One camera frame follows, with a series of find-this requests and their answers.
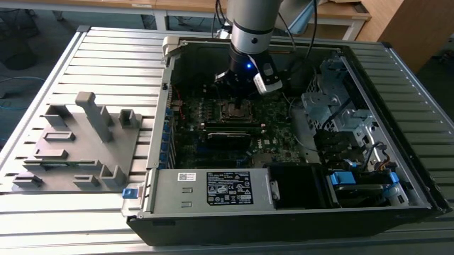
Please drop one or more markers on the silver power supply unit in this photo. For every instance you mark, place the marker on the silver power supply unit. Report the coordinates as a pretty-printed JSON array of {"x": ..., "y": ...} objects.
[{"x": 167, "y": 191}]

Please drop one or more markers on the RAM slot black clips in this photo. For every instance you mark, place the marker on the RAM slot black clips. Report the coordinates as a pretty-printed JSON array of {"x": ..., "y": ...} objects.
[
  {"x": 230, "y": 128},
  {"x": 230, "y": 123}
]

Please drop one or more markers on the wooden cabinet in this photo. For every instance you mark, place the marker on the wooden cabinet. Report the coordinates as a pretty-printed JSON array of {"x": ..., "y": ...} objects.
[{"x": 418, "y": 32}]

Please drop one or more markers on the blue case latch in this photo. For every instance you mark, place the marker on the blue case latch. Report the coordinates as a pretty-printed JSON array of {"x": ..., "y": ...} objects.
[{"x": 128, "y": 193}]

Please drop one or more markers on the silver metal drive cage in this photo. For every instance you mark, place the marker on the silver metal drive cage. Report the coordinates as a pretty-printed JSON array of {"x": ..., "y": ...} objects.
[{"x": 319, "y": 102}]

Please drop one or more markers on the silver square CPU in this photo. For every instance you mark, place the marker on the silver square CPU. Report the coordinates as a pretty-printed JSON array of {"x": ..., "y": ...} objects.
[{"x": 231, "y": 112}]

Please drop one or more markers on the green RAM stick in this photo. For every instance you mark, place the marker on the green RAM stick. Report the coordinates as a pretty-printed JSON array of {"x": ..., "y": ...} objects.
[{"x": 56, "y": 164}]

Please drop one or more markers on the green motherboard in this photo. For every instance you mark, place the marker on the green motherboard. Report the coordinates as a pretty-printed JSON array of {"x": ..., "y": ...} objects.
[{"x": 280, "y": 132}]

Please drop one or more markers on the grey parts rack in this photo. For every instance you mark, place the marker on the grey parts rack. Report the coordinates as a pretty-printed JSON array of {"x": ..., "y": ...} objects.
[{"x": 84, "y": 159}]

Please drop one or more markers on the black open PC case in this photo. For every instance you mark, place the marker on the black open PC case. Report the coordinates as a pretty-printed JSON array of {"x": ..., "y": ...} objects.
[{"x": 248, "y": 231}]

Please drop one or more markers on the black fan shroud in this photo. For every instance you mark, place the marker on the black fan shroud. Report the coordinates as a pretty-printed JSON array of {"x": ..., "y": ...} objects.
[{"x": 294, "y": 186}]

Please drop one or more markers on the wooden desk white frame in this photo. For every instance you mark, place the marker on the wooden desk white frame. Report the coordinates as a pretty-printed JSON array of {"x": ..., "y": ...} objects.
[
  {"x": 106, "y": 7},
  {"x": 341, "y": 14}
]

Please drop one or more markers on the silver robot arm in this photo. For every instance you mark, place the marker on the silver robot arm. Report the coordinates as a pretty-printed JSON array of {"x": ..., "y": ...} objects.
[{"x": 254, "y": 26}]

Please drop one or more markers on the black office chair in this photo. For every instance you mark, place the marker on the black office chair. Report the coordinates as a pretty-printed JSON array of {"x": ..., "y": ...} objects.
[{"x": 17, "y": 53}]

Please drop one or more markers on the RAM slot white clips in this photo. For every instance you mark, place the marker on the RAM slot white clips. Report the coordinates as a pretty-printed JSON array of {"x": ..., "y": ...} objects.
[{"x": 230, "y": 125}]

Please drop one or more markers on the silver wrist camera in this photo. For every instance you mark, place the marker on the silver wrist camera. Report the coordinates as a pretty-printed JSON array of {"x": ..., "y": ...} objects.
[
  {"x": 220, "y": 77},
  {"x": 267, "y": 82}
]

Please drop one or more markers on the black graphics card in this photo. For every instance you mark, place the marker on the black graphics card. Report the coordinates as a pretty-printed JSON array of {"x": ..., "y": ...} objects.
[{"x": 228, "y": 144}]

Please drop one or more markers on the black hard disk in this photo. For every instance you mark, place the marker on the black hard disk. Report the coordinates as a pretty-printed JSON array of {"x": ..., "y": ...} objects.
[{"x": 358, "y": 195}]

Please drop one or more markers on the small blue plastic clip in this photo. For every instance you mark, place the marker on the small blue plastic clip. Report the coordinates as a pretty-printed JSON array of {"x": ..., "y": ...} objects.
[{"x": 394, "y": 177}]

